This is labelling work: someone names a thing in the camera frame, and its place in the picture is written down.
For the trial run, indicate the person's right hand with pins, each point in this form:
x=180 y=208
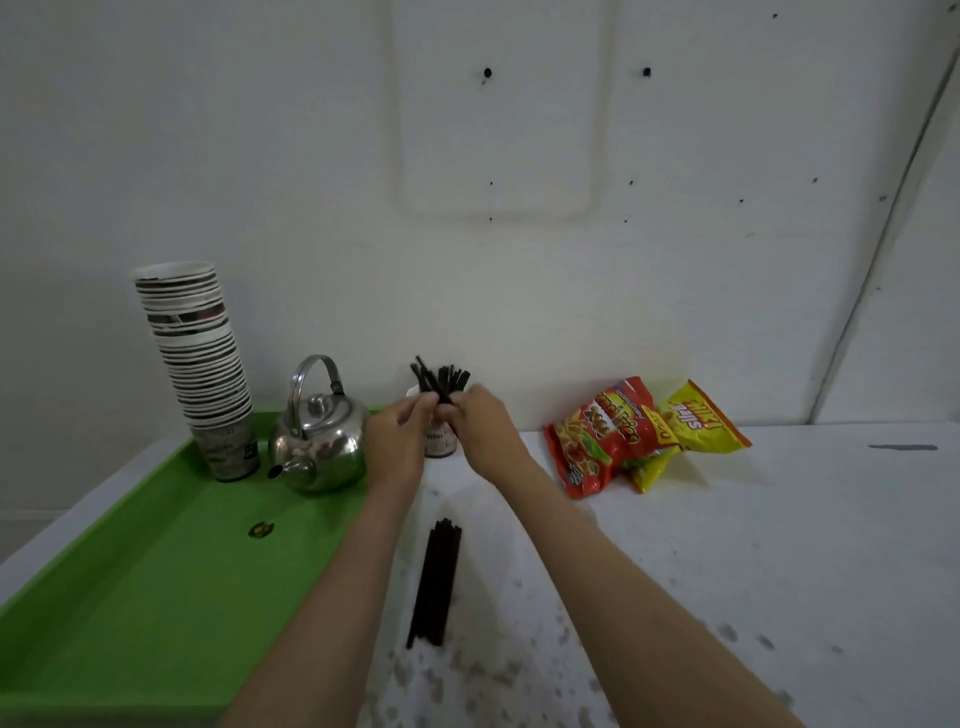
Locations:
x=487 y=435

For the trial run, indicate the person's left hand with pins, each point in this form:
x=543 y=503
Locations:
x=394 y=454

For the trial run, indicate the printed white paper cup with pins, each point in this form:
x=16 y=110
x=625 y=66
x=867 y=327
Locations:
x=440 y=444

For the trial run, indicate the pile of black stirrer sticks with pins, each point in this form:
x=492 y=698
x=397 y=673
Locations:
x=439 y=585

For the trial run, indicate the person's left forearm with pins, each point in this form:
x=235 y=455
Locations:
x=322 y=637

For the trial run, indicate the person's right forearm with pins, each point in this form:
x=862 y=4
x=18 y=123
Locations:
x=637 y=622

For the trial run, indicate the steel kettle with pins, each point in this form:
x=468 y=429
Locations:
x=322 y=450

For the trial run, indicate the red snack bag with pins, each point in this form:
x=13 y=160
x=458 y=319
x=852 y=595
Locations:
x=600 y=442

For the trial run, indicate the small round tray sticker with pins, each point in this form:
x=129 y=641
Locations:
x=261 y=530

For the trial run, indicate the stack of printed paper cups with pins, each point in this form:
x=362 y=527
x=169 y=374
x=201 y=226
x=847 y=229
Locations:
x=199 y=367

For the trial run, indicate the yellow snack bag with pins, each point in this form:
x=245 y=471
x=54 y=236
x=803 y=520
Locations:
x=705 y=427

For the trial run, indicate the green plastic tray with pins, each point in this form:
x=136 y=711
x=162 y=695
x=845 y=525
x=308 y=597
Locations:
x=112 y=600

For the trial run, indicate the white speckled table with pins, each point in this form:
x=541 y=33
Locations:
x=787 y=585

